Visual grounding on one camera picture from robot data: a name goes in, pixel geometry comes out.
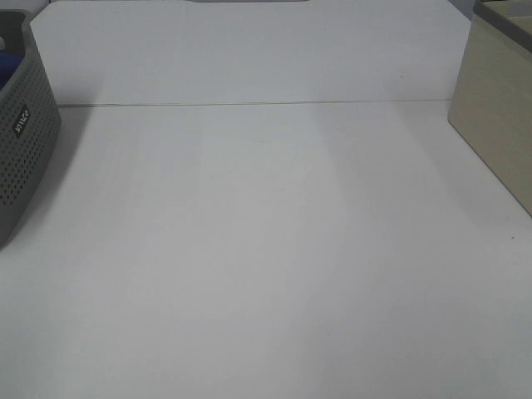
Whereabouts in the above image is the blue towel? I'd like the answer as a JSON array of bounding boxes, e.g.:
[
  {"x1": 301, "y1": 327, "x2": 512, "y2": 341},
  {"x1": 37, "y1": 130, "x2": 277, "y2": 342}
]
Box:
[{"x1": 0, "y1": 51, "x2": 22, "y2": 90}]

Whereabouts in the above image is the beige storage box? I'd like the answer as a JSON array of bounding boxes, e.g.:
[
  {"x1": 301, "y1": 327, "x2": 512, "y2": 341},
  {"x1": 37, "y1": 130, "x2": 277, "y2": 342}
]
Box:
[{"x1": 448, "y1": 1, "x2": 531, "y2": 212}]

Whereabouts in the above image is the grey perforated plastic basket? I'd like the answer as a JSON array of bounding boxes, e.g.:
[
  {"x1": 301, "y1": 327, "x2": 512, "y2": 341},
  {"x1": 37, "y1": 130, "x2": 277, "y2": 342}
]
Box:
[{"x1": 1, "y1": 9, "x2": 62, "y2": 247}]

